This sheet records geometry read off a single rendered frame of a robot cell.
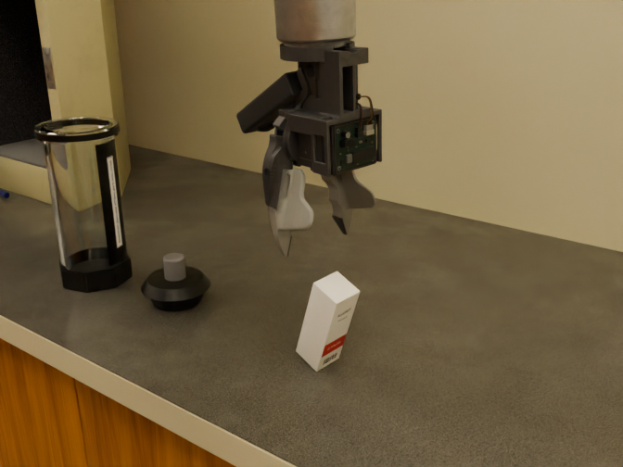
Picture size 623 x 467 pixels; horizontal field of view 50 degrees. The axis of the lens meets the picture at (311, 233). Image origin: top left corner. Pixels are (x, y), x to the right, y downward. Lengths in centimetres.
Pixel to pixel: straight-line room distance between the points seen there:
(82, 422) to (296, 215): 46
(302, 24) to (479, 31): 63
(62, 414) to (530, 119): 86
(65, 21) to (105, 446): 71
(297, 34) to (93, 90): 73
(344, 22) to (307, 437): 39
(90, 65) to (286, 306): 62
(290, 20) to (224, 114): 96
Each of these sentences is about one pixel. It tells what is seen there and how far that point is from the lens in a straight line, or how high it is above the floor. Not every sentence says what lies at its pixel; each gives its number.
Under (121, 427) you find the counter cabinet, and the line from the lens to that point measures 90.
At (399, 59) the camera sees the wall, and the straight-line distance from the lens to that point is 128.
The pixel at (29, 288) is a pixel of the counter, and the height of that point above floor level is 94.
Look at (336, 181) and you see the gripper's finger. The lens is 71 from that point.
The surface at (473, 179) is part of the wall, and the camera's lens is 125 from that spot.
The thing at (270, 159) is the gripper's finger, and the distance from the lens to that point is 66.
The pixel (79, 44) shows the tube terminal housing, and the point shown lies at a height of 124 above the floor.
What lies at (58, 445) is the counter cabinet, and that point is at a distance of 106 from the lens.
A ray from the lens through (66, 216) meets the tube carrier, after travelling 95.
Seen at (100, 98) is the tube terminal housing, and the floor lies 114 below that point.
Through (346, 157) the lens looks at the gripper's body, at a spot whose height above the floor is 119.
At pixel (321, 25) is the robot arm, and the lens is 62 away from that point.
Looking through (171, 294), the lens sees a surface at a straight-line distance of 88.
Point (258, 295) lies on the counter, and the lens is 93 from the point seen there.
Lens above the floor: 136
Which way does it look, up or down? 22 degrees down
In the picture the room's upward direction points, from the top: straight up
